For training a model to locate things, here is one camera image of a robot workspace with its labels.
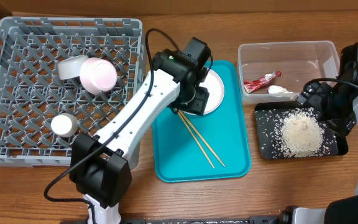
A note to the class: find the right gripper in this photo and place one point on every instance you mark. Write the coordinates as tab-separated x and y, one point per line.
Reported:
340	125

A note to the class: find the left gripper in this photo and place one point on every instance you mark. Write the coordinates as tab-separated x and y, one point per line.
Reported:
198	105

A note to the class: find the wooden chopstick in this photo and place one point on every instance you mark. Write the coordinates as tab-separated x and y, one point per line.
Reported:
182	117
202	139

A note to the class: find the large white plate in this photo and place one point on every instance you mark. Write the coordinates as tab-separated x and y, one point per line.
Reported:
215	87

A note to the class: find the pile of rice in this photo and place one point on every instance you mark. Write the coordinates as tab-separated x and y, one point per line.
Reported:
301	133

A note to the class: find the red snack wrapper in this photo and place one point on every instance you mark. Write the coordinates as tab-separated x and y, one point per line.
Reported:
252	86

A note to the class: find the grey shallow bowl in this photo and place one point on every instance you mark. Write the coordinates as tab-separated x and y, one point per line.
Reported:
70	67

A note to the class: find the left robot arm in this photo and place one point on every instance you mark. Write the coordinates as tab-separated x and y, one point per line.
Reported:
102	164

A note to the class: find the teal plastic tray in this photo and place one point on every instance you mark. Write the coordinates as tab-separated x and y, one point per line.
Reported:
176	155

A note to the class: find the black plastic tray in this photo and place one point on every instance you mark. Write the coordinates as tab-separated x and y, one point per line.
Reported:
266	137

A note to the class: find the crumpled white tissue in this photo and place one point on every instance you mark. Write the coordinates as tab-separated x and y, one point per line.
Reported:
274	89

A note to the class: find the clear plastic bin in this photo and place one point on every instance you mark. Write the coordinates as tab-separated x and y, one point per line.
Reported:
299	62

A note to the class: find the grey plastic dish rack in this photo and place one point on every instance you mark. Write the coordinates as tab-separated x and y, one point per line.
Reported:
32	94

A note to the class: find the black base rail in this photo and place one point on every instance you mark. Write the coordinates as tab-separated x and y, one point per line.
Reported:
258	219

